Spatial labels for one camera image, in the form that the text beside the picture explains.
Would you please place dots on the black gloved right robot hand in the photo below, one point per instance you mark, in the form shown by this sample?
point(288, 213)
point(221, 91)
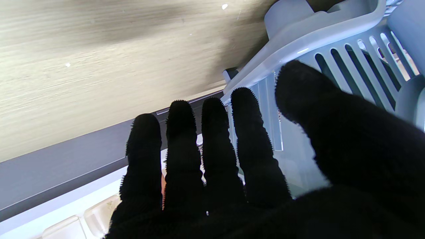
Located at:
point(348, 166)

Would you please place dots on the light blue plastic dish basket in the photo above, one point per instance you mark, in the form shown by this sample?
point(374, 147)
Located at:
point(348, 49)

